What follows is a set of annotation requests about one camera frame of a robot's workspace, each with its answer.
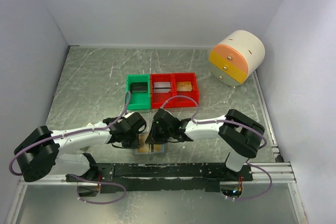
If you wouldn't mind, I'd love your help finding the black card in green bin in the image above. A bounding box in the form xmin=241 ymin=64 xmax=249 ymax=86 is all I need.
xmin=130 ymin=82 xmax=148 ymax=93

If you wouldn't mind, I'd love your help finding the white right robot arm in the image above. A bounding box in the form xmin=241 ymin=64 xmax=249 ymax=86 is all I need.
xmin=145 ymin=109 xmax=267 ymax=181

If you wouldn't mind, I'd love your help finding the round beige drawer cabinet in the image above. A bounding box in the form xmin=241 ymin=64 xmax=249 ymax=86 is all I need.
xmin=208 ymin=30 xmax=265 ymax=87

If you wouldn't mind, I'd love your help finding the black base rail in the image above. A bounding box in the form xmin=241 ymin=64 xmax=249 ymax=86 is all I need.
xmin=65 ymin=153 xmax=254 ymax=195

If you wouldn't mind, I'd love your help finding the aluminium frame rail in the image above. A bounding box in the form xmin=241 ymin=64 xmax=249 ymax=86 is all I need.
xmin=18 ymin=163 xmax=297 ymax=185

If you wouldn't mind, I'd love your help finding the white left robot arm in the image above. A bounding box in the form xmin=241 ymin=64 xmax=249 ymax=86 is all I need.
xmin=14 ymin=112 xmax=146 ymax=182

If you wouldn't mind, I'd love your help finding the green plastic bin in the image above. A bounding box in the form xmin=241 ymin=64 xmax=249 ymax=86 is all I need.
xmin=127 ymin=74 xmax=151 ymax=111

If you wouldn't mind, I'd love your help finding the orange card in red bin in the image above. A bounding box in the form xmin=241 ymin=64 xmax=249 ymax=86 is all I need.
xmin=176 ymin=81 xmax=193 ymax=92

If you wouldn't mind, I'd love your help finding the red plastic bin middle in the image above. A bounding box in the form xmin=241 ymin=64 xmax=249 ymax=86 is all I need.
xmin=150 ymin=73 xmax=177 ymax=109

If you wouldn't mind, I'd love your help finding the silver card in red bin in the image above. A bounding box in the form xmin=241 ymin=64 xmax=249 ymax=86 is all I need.
xmin=153 ymin=82 xmax=172 ymax=93

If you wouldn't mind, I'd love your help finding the red plastic bin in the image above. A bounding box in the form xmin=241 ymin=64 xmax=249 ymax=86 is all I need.
xmin=150 ymin=73 xmax=177 ymax=109
xmin=173 ymin=72 xmax=199 ymax=108

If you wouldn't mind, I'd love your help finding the red plastic bin right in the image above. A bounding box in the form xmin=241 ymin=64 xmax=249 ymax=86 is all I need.
xmin=173 ymin=72 xmax=199 ymax=108

